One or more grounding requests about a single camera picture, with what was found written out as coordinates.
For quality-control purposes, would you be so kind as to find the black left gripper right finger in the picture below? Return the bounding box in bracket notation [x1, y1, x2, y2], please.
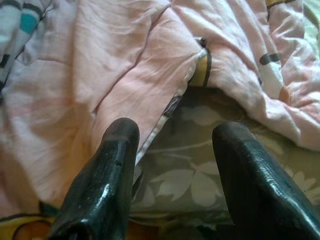
[211, 120, 320, 240]

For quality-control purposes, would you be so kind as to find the pink cartoon print blanket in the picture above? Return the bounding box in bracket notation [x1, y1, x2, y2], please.
[0, 0, 320, 240]

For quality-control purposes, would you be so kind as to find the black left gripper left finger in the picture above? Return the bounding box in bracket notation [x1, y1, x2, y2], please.
[47, 117, 140, 240]

